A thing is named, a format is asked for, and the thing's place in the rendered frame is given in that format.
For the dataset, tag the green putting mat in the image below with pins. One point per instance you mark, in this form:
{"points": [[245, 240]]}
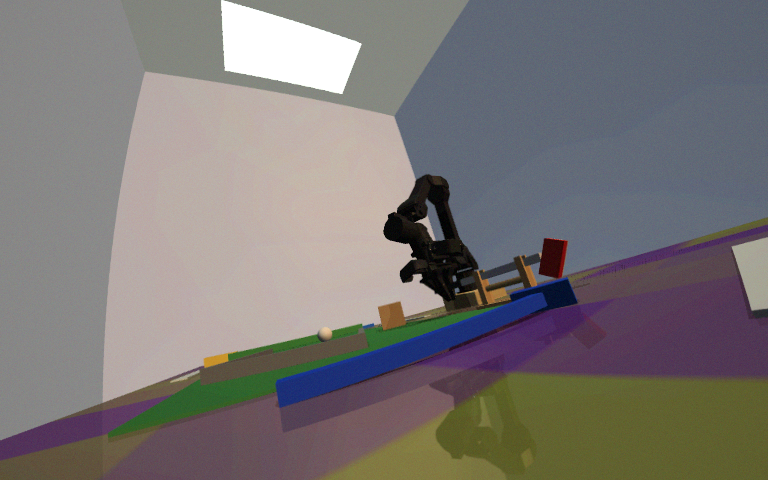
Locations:
{"points": [[195, 399]]}

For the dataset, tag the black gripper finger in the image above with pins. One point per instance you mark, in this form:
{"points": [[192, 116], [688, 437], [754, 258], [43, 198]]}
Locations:
{"points": [[447, 278], [435, 282]]}

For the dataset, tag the beige ball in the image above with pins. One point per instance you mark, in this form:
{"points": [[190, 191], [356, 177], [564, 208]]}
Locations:
{"points": [[324, 334]]}

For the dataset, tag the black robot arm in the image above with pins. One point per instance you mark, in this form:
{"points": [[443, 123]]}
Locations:
{"points": [[400, 226]]}

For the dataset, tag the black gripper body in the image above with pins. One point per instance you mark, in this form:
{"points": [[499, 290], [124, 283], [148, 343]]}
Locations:
{"points": [[424, 265]]}

